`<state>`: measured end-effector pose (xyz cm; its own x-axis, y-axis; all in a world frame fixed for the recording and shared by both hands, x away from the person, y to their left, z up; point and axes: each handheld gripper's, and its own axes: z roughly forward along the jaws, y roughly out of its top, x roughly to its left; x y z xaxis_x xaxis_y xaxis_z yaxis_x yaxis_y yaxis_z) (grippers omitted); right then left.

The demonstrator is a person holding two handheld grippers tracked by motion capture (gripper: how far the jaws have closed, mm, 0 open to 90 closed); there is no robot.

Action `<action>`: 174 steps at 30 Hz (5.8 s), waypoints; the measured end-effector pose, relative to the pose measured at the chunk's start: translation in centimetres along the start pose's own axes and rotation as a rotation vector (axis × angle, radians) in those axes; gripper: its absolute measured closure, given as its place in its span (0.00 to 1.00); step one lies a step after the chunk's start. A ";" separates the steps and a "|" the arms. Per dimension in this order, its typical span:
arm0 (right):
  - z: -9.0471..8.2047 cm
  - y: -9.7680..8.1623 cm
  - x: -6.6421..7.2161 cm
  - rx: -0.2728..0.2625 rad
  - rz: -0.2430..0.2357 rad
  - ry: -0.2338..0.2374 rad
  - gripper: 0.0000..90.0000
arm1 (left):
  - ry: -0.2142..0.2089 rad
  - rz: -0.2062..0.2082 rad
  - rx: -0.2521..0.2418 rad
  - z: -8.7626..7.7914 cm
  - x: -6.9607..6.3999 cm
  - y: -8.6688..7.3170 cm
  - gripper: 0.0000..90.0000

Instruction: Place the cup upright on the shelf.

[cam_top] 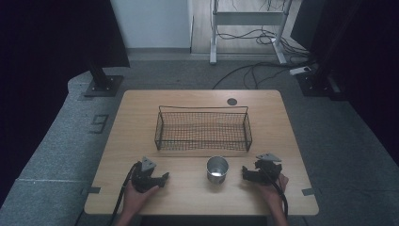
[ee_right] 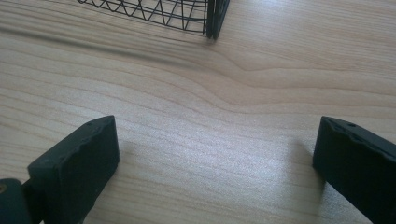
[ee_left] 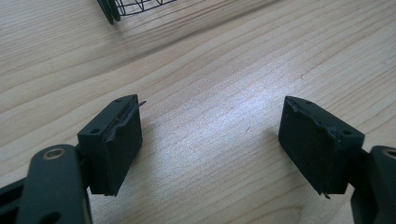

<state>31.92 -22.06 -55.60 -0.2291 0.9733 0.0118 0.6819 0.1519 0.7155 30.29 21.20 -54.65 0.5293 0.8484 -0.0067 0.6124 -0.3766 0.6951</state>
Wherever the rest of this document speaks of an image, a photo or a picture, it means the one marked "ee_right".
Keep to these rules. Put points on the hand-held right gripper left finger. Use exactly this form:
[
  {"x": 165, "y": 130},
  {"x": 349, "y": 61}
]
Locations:
[{"x": 77, "y": 165}]

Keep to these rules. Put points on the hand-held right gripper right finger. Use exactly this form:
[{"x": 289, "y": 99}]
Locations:
[{"x": 358, "y": 161}]

